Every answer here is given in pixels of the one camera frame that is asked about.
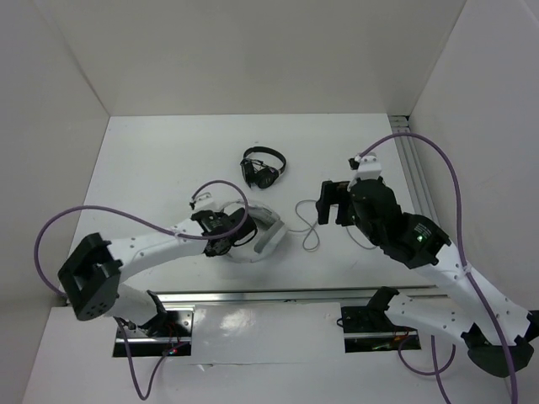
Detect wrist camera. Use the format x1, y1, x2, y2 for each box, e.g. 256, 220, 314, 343
189, 192, 217, 213
349, 153, 382, 181

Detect aluminium front rail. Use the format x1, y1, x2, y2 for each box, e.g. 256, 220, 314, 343
155, 284, 456, 308

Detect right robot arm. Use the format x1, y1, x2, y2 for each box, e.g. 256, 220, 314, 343
316, 178, 538, 378

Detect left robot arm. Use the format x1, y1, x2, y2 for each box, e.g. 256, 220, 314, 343
58, 208, 258, 337

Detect aluminium rail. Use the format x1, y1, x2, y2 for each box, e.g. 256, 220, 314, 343
394, 136, 439, 224
155, 284, 456, 308

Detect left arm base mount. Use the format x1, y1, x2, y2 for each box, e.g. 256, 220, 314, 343
113, 306, 195, 358

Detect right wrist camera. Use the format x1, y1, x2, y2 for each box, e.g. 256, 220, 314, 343
349, 153, 382, 181

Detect black headphones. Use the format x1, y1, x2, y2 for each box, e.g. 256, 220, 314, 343
240, 146, 287, 189

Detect aluminium right side rail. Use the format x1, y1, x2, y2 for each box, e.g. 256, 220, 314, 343
394, 136, 439, 224

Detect white grey headphones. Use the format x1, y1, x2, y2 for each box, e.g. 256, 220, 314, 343
223, 199, 288, 263

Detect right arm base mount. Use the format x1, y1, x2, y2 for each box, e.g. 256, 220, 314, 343
336, 306, 421, 353

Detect grey headphone cable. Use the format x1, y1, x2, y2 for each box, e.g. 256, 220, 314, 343
286, 199, 376, 253

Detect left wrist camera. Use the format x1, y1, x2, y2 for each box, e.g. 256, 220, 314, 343
189, 192, 217, 213

